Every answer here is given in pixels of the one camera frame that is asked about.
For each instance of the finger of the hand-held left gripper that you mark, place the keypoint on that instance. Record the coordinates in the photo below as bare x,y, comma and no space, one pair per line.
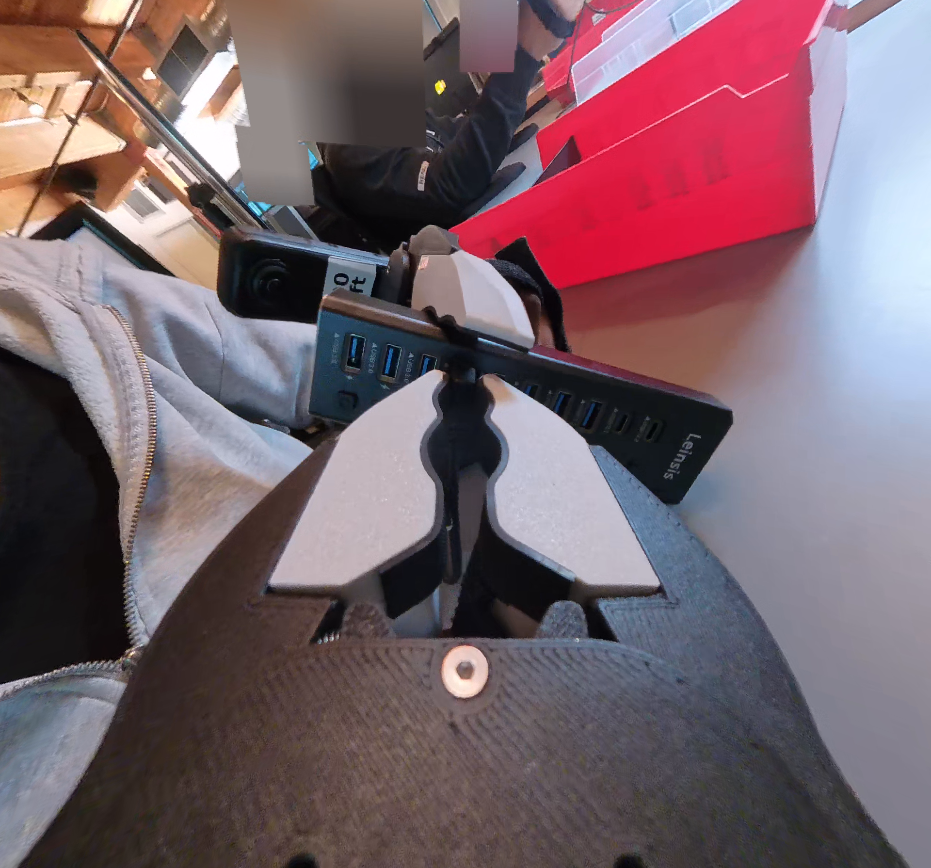
473,297

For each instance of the grey zip hoodie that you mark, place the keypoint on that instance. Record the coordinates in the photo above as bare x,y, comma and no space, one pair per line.
182,519

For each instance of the red plastic bin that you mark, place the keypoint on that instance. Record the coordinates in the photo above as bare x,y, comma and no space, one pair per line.
654,177

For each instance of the black usb hub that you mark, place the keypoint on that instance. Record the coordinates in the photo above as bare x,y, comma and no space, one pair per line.
691,431

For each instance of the person's left forearm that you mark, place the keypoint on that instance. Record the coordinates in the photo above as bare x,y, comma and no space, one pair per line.
240,359

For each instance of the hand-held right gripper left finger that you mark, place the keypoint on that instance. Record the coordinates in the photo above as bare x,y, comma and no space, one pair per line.
364,504

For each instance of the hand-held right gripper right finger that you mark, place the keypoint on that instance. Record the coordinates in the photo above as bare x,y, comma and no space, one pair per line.
560,519

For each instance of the shiny metal pole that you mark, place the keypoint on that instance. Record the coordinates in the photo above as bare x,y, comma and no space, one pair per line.
167,122

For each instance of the black shirt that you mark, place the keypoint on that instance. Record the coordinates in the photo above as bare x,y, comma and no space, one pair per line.
58,519

